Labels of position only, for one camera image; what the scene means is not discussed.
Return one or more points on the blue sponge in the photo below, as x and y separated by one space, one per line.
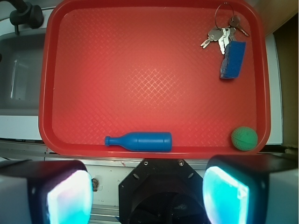
233 59

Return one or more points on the grey plastic sink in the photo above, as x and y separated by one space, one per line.
21 58

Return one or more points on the green golf ball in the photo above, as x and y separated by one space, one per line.
244 138

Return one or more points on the grey faucet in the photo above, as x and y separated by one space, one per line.
25 13

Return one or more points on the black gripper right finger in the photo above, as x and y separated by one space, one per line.
252 189

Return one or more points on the blue plastic bottle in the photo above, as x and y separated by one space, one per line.
157 142

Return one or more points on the brown cardboard panel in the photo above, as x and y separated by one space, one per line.
286 38

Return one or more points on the red plastic tray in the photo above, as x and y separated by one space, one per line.
111 67

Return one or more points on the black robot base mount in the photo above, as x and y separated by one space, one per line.
162 191

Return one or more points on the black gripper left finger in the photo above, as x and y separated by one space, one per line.
45 192

